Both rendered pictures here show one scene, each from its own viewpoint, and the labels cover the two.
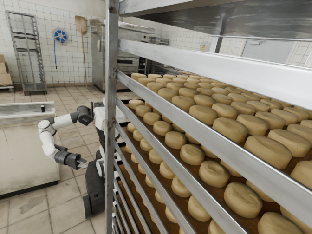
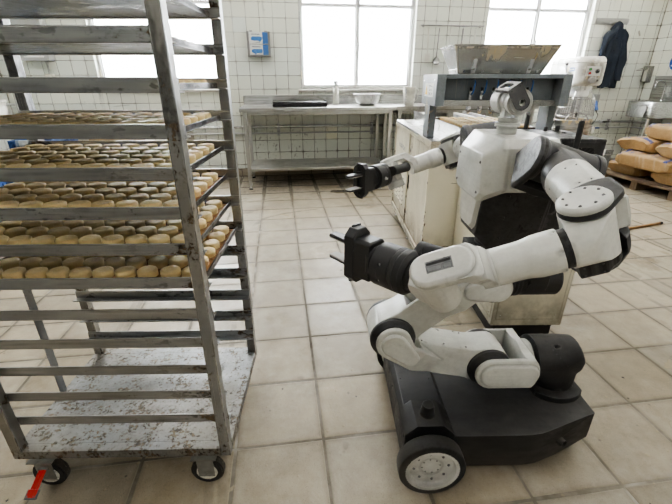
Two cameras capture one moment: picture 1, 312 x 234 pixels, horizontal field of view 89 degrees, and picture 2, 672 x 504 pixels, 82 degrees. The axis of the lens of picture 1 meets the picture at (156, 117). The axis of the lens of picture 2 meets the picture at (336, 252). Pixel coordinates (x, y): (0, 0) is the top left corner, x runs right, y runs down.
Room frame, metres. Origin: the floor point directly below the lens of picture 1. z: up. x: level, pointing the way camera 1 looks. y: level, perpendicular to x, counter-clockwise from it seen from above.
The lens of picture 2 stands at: (1.50, -0.74, 1.15)
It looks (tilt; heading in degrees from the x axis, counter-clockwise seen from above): 24 degrees down; 123
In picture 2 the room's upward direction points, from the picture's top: straight up
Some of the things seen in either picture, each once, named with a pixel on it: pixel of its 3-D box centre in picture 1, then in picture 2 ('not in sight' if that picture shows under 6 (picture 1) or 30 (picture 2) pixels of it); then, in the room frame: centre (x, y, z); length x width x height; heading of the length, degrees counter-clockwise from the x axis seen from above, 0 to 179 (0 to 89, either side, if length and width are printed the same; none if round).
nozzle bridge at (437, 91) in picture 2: not in sight; (489, 106); (0.95, 1.76, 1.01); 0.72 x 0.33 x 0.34; 33
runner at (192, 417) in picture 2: not in sight; (121, 415); (0.50, -0.36, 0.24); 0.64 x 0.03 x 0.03; 34
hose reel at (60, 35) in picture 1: (61, 49); not in sight; (4.80, 2.96, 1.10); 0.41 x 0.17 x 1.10; 131
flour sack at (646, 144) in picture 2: not in sight; (656, 143); (2.15, 5.26, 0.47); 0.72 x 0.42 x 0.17; 41
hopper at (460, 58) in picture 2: not in sight; (496, 60); (0.95, 1.76, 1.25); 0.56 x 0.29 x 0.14; 33
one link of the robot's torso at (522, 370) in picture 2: (107, 166); (496, 357); (1.38, 0.47, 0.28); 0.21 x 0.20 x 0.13; 34
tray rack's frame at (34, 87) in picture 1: (28, 55); not in sight; (4.01, 3.33, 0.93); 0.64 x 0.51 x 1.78; 43
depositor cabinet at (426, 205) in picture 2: not in sight; (453, 186); (0.69, 2.16, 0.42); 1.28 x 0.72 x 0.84; 123
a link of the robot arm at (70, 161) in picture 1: (71, 159); (370, 178); (0.84, 0.53, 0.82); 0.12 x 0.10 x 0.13; 79
